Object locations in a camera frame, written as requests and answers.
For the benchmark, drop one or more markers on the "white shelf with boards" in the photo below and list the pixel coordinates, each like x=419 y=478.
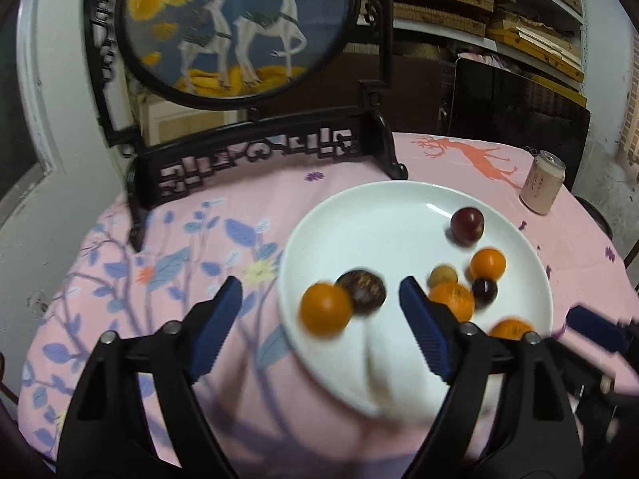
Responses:
x=489 y=5

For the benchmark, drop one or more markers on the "black flat panel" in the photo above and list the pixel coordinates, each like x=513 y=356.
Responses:
x=519 y=110

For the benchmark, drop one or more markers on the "large orange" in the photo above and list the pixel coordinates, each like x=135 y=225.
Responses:
x=325 y=309

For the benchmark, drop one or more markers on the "tan longan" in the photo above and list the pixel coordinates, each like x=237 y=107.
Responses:
x=443 y=275

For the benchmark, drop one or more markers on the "pink floral tablecloth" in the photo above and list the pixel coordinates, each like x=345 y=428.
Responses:
x=164 y=269

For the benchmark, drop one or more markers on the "dark red plum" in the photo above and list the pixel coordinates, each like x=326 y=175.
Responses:
x=467 y=226

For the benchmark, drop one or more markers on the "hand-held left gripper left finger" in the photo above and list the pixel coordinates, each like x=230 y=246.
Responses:
x=215 y=332

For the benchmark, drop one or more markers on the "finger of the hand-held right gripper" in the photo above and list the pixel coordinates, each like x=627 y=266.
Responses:
x=596 y=330

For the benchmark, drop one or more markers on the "deer embroidery screen black frame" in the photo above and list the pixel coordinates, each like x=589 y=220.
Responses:
x=234 y=30

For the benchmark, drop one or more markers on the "orange tangerine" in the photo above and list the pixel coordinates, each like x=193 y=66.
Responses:
x=509 y=328
x=454 y=300

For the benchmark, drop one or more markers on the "dark brown passion fruit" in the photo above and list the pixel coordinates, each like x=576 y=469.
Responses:
x=367 y=289

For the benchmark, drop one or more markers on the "white round plate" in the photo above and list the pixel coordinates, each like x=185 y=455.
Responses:
x=389 y=229

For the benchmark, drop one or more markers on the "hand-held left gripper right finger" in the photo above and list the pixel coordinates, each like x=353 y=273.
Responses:
x=425 y=332

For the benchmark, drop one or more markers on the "small orange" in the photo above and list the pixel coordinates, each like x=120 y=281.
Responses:
x=488 y=263

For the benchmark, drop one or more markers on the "small dark plum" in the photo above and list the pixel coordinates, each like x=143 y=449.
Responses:
x=485 y=292

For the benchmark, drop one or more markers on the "pink drink can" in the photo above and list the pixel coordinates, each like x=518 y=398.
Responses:
x=540 y=184

